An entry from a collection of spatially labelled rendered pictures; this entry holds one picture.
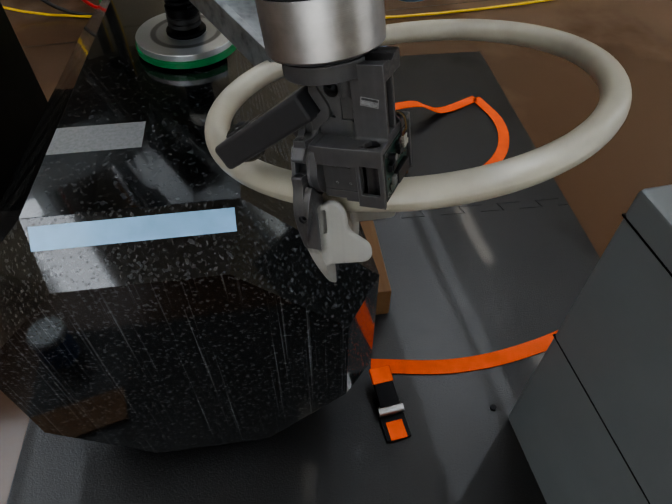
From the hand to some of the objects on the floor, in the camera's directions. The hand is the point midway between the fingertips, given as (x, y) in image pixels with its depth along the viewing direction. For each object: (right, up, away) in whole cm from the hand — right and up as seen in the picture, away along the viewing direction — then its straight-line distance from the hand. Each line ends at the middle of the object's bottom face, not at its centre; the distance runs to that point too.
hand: (336, 252), depth 53 cm
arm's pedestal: (+71, -57, +83) cm, 123 cm away
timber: (+9, -9, +123) cm, 124 cm away
